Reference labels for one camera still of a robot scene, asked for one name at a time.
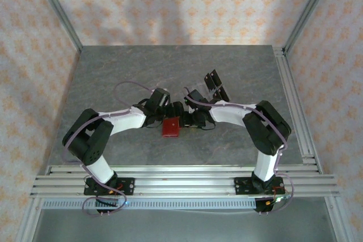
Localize red leather card holder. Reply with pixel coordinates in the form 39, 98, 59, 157
161, 116, 182, 139

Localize clear card stand black brackets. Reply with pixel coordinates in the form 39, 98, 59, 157
195, 69, 230, 104

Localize aluminium base mounting rails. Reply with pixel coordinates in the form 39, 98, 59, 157
29, 164, 340, 197

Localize black controller board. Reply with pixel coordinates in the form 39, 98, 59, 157
254, 196, 284, 215
95, 198, 120, 215

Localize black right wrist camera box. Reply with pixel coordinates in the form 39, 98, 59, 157
184, 88, 210, 109

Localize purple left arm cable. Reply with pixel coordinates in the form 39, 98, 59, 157
61, 81, 155, 217

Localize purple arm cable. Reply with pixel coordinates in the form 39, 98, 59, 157
183, 86, 296, 216
61, 81, 155, 217

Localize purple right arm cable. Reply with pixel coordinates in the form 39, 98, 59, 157
183, 86, 296, 216

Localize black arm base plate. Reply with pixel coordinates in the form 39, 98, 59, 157
84, 177, 136, 197
234, 176, 284, 197

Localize grey slotted cable duct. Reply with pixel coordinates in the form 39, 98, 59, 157
41, 198, 258, 210

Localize aluminium table side rail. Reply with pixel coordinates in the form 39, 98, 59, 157
272, 45, 323, 175

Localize aluminium frame corner post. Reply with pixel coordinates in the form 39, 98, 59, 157
282, 0, 338, 54
31, 0, 83, 53

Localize aluminium frame leg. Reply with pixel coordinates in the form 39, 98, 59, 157
323, 196, 351, 242
15, 196, 43, 242

